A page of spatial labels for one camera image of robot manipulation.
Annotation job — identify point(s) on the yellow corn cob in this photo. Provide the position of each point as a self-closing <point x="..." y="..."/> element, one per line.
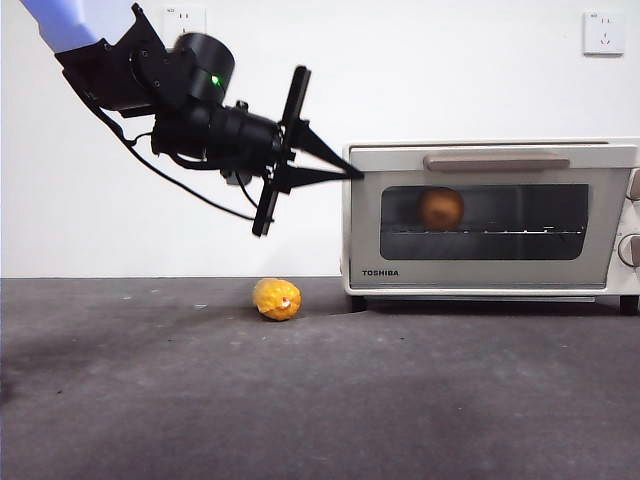
<point x="275" y="300"/>

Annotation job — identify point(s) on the brown potato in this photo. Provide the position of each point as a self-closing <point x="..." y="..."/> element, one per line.
<point x="440" y="207"/>

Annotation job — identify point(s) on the white wall socket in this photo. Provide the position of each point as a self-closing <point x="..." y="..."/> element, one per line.
<point x="192" y="20"/>
<point x="604" y="35"/>

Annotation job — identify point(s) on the beige oven knob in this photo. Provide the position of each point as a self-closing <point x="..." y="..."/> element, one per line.
<point x="630" y="250"/>
<point x="635" y="185"/>

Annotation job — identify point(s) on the cream Toshiba toaster oven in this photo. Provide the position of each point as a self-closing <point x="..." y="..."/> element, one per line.
<point x="634" y="220"/>

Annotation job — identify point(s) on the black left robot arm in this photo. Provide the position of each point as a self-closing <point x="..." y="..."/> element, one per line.
<point x="200" y="65"/>

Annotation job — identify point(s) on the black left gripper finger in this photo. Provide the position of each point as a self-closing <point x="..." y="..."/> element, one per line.
<point x="315" y="145"/>
<point x="310" y="179"/>

